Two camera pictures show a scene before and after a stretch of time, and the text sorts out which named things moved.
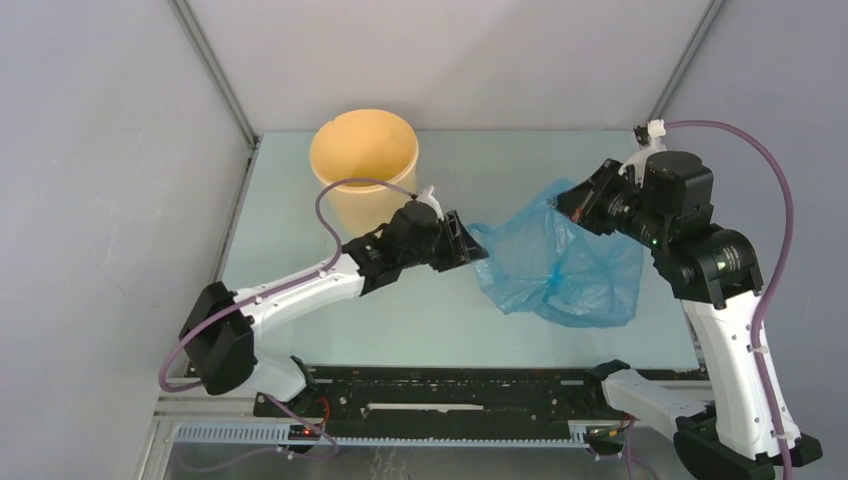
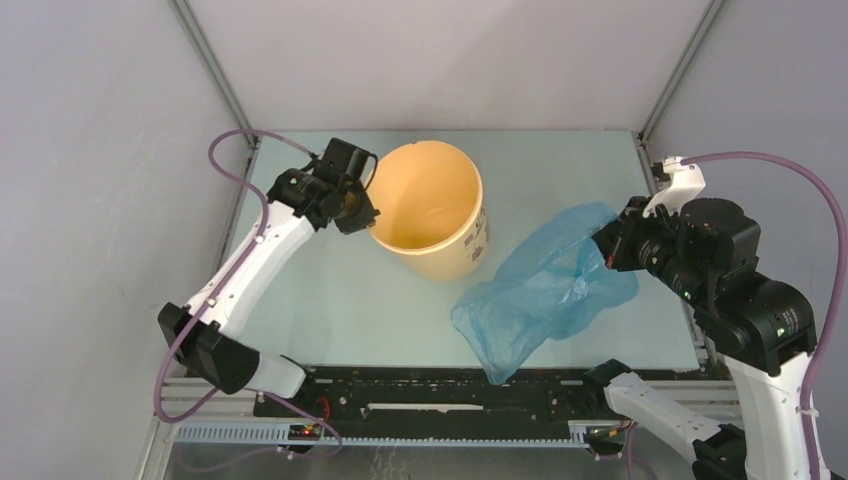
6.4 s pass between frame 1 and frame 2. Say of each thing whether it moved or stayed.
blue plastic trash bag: moved
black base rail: stayed
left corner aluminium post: stayed
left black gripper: moved
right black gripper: moved
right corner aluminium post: stayed
